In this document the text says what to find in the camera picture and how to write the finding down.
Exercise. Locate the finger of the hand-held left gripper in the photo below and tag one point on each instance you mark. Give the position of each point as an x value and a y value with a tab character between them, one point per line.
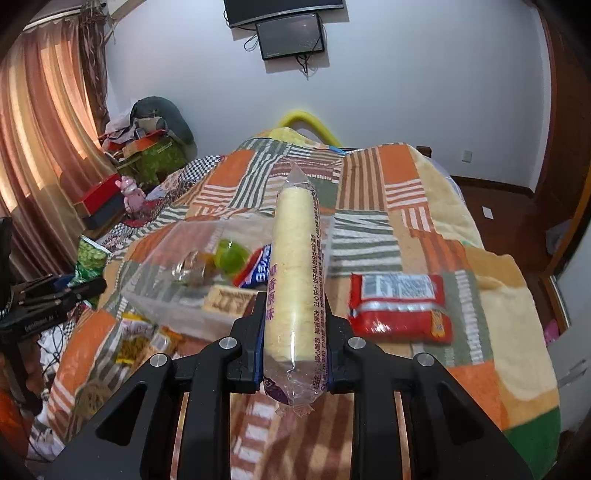
83	288
51	285

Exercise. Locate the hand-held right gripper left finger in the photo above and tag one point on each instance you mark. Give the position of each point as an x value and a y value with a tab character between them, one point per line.
258	353

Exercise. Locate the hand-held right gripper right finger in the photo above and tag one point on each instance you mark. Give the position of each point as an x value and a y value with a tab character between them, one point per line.
328	364

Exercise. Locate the clear plastic container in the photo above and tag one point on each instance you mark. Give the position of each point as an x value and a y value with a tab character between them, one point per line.
184	295

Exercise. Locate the cream roll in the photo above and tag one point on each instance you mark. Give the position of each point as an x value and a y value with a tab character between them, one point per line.
293	258

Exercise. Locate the green snack bag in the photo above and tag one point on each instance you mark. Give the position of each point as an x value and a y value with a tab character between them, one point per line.
90	263

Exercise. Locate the beige biscuit packet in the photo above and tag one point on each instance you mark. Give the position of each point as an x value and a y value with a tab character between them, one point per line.
231	300

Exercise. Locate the yellow snack packet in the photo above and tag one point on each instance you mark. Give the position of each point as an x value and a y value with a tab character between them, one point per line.
134	339

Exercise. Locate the blue and red snack packet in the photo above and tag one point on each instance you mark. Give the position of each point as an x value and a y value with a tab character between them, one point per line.
253	270

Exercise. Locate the red box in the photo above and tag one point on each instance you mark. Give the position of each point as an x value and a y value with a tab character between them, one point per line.
99	196

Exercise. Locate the green jelly cup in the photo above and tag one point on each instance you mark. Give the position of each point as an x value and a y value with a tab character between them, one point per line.
231	257

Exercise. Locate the pink toy rabbit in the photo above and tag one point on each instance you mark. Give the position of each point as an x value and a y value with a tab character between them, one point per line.
133	196

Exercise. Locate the clear wrapped candy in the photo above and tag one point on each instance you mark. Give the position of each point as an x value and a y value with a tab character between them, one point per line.
189	271

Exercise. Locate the brown curtain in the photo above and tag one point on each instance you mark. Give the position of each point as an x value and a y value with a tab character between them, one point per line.
41	138

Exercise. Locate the green patterned box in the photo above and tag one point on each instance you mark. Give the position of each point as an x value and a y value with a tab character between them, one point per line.
161	159

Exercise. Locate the checkered cloth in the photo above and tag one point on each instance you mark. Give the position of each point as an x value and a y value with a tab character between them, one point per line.
184	173

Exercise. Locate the patchwork striped blanket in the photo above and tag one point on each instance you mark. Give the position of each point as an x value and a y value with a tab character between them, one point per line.
415	221

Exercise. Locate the dark grey bag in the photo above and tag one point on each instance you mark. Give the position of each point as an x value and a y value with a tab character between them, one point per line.
164	115

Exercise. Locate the white paper slip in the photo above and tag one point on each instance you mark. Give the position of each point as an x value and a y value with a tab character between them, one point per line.
487	213

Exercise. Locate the yellow bed rail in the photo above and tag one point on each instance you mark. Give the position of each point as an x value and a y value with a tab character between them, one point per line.
314	122

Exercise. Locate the wall socket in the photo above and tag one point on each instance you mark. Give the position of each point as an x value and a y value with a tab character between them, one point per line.
467	156

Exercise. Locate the small black wall monitor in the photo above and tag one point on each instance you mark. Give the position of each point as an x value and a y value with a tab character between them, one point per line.
291	37

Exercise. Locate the large black wall screen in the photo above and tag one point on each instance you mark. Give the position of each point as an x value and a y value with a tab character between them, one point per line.
284	9

